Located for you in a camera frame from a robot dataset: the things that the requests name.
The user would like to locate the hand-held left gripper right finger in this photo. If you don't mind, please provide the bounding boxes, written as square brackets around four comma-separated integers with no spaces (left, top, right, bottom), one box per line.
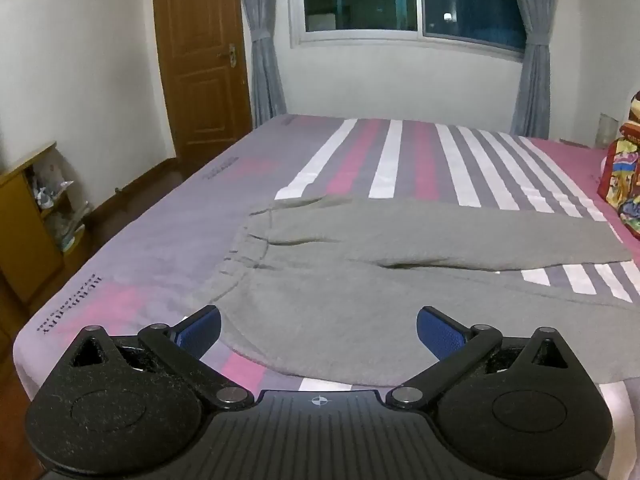
[387,306,573,411]

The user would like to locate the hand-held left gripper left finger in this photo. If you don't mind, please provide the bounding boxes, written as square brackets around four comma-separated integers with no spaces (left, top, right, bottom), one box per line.
[67,305,253,413]

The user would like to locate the grey pants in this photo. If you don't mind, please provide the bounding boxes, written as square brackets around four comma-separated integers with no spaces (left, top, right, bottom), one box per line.
[197,195,640,387]

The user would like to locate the bed with striped sheet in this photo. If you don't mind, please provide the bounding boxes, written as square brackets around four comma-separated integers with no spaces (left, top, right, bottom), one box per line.
[12,114,640,480]

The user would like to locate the clutter in cabinet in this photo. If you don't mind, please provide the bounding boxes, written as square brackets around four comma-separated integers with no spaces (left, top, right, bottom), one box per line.
[29,164,90,253]

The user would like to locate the wooden cabinet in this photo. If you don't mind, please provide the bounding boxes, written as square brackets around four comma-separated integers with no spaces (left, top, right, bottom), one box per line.
[0,141,94,307]

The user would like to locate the colourful printed bag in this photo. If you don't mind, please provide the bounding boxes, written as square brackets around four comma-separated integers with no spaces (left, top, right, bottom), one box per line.
[597,124,640,239]

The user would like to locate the translucent glass cylinder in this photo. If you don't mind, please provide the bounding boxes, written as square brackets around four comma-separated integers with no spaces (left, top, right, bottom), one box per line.
[596,112,619,150]

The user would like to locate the wooden door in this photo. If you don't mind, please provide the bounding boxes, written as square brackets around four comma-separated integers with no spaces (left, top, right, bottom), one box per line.
[152,0,253,161]

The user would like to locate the grey curtain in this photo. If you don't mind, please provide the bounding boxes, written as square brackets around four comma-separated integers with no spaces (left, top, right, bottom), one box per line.
[504,0,564,138]
[235,0,289,128]

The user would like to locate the window with white frame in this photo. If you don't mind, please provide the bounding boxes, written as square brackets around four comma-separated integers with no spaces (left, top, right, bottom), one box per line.
[287,0,529,54]

